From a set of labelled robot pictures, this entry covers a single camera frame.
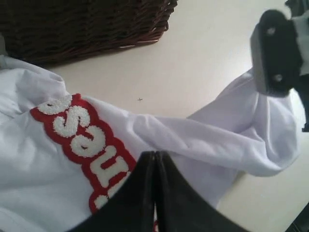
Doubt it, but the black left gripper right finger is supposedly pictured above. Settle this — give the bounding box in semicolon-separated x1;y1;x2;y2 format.
154;152;247;232

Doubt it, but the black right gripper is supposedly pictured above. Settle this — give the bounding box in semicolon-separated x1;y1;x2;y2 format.
296;74;309;132

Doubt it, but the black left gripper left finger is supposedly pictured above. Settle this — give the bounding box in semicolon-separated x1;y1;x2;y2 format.
70;152;155;232

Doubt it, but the white t-shirt with red logo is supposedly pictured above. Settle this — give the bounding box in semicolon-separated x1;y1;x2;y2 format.
0;56;298;232

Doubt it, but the dark brown wicker basket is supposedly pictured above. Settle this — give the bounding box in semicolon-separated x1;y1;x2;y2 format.
0;0;178;66

